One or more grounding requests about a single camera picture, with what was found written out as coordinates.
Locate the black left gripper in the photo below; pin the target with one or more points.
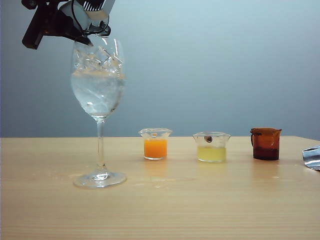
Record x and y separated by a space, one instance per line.
47 6

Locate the amber glass measuring cup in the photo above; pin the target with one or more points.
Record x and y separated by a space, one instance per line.
265 147

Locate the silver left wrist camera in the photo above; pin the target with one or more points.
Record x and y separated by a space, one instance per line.
100 7

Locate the shiny silver metal object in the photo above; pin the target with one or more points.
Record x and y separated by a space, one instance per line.
312 157

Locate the smoky grey glass measuring cup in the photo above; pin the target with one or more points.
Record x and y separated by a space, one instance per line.
68 13

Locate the glass beaker with orange juice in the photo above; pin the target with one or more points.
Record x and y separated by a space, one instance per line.
155 148

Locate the wine glass with ice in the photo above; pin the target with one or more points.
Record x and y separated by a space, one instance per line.
98 87

